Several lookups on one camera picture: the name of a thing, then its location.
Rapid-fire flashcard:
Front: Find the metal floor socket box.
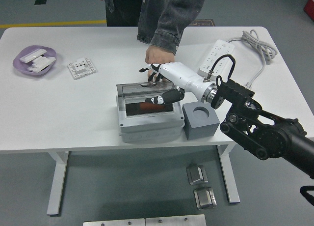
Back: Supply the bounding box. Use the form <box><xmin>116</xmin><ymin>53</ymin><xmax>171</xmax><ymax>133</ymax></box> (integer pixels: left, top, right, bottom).
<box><xmin>185</xmin><ymin>164</ymin><xmax>209</xmax><ymax>186</ymax></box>
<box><xmin>193</xmin><ymin>186</ymin><xmax>218</xmax><ymax>209</ymax></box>

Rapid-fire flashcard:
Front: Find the white table leg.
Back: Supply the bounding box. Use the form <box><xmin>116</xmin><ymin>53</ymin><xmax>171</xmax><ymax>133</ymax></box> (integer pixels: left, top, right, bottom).
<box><xmin>217</xmin><ymin>144</ymin><xmax>241</xmax><ymax>204</ymax></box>
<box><xmin>46</xmin><ymin>151</ymin><xmax>70</xmax><ymax>216</ymax></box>

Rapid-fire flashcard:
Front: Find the person's left hand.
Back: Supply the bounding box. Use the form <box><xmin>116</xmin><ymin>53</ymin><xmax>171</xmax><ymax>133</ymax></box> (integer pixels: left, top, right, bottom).
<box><xmin>145</xmin><ymin>45</ymin><xmax>176</xmax><ymax>84</ymax></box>

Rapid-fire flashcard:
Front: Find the long white plastic bar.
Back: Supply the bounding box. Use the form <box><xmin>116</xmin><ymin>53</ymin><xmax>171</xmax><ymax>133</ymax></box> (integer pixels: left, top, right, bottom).
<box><xmin>19</xmin><ymin>48</ymin><xmax>48</xmax><ymax>63</ymax></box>

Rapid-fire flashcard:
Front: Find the white left table leg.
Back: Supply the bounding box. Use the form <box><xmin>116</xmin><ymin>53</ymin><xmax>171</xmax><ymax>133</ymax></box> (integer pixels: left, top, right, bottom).
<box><xmin>46</xmin><ymin>151</ymin><xmax>70</xmax><ymax>216</ymax></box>

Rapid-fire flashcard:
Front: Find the red object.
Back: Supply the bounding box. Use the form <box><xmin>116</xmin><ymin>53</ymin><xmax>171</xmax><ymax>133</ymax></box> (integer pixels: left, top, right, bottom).
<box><xmin>303</xmin><ymin>0</ymin><xmax>314</xmax><ymax>15</ymax></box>

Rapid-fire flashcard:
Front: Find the white square wall socket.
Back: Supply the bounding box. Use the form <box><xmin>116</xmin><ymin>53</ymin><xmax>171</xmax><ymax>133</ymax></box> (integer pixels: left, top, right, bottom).
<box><xmin>67</xmin><ymin>57</ymin><xmax>98</xmax><ymax>80</ymax></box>

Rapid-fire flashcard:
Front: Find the transparent hinged box lid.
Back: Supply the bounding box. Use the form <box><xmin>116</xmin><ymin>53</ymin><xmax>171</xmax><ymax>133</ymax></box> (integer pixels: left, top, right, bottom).
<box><xmin>115</xmin><ymin>80</ymin><xmax>178</xmax><ymax>99</ymax></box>

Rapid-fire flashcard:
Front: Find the white power strip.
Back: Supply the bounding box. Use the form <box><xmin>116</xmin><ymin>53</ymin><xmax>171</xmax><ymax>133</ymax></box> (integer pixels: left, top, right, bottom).
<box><xmin>198</xmin><ymin>40</ymin><xmax>236</xmax><ymax>77</ymax></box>

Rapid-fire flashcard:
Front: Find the white right table leg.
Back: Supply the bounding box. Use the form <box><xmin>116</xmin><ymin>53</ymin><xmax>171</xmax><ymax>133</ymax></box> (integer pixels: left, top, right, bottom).
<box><xmin>217</xmin><ymin>144</ymin><xmax>241</xmax><ymax>204</ymax></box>

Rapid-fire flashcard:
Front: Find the brown floor sign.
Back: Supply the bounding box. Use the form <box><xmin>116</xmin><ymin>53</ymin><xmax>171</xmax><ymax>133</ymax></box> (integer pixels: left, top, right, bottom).
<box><xmin>188</xmin><ymin>19</ymin><xmax>215</xmax><ymax>27</ymax></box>

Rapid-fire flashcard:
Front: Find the grey cube with round recess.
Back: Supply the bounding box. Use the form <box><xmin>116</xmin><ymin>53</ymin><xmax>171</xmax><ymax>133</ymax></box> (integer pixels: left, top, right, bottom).
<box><xmin>182</xmin><ymin>101</ymin><xmax>221</xmax><ymax>141</ymax></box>

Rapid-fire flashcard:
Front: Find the purple shallow dish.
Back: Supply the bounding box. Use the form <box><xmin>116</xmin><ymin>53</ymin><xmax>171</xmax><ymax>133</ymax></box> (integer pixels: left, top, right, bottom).
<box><xmin>12</xmin><ymin>45</ymin><xmax>57</xmax><ymax>76</ymax></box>

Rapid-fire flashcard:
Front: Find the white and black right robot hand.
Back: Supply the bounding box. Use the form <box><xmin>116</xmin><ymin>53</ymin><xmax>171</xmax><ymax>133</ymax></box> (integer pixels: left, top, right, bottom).
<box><xmin>139</xmin><ymin>62</ymin><xmax>214</xmax><ymax>106</ymax></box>

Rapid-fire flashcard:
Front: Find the white plastic switch part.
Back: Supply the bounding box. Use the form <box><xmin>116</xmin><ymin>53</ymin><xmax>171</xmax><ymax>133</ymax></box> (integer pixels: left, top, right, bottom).
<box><xmin>31</xmin><ymin>56</ymin><xmax>56</xmax><ymax>67</ymax></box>
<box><xmin>26</xmin><ymin>63</ymin><xmax>50</xmax><ymax>73</ymax></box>

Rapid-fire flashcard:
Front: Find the grey electrical enclosure box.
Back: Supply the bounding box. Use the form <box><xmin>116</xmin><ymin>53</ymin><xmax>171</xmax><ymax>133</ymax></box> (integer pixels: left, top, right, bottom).
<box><xmin>116</xmin><ymin>94</ymin><xmax>185</xmax><ymax>143</ymax></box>

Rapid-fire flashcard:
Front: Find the person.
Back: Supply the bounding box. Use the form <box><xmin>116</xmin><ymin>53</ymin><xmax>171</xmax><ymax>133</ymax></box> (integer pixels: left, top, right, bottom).
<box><xmin>94</xmin><ymin>0</ymin><xmax>209</xmax><ymax>84</ymax></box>

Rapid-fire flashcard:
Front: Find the white power cord with plug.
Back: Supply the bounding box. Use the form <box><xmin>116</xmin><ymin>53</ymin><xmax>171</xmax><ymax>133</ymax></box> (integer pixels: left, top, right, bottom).
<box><xmin>227</xmin><ymin>29</ymin><xmax>278</xmax><ymax>87</ymax></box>

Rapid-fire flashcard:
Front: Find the grey metal plate with screws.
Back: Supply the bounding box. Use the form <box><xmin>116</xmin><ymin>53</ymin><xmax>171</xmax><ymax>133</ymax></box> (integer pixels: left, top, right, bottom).
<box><xmin>82</xmin><ymin>218</ymin><xmax>146</xmax><ymax>226</ymax></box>
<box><xmin>145</xmin><ymin>214</ymin><xmax>207</xmax><ymax>226</ymax></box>

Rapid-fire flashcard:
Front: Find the yellow floor tape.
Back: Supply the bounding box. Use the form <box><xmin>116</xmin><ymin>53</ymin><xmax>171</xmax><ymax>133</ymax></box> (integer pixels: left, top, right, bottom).
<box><xmin>0</xmin><ymin>20</ymin><xmax>107</xmax><ymax>29</ymax></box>

